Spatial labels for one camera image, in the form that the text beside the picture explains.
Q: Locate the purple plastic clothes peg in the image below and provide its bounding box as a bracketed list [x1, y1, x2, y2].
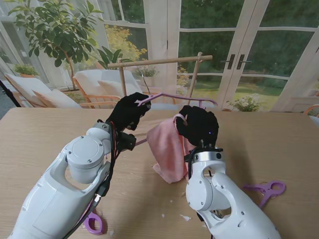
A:
[83, 211, 105, 236]
[242, 180, 287, 210]

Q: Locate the printed garden room backdrop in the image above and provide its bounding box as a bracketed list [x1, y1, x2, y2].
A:
[0, 0, 319, 118]

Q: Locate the pink square towel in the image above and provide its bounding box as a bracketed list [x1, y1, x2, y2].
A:
[146, 114, 198, 185]

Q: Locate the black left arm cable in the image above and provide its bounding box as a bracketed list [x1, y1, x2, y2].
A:
[59, 121, 120, 239]

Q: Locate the pink hanger with metal hook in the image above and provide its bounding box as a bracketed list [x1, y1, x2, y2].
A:
[134, 71, 218, 147]

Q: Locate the black tripod stand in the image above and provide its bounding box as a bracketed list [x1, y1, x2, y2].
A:
[0, 79, 21, 108]

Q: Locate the wooden tabletop drying rack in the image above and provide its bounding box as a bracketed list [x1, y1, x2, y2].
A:
[107, 51, 213, 108]

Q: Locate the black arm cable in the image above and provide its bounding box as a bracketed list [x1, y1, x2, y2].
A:
[186, 149, 215, 239]
[59, 121, 120, 239]

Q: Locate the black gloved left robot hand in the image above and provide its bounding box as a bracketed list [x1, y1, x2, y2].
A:
[105, 92, 153, 132]

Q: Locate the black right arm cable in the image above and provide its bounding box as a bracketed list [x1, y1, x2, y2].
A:
[186, 149, 215, 239]

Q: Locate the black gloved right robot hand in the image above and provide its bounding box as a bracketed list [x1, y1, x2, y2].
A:
[175, 105, 220, 150]

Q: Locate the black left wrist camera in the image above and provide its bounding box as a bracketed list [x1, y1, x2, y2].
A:
[118, 132, 138, 152]

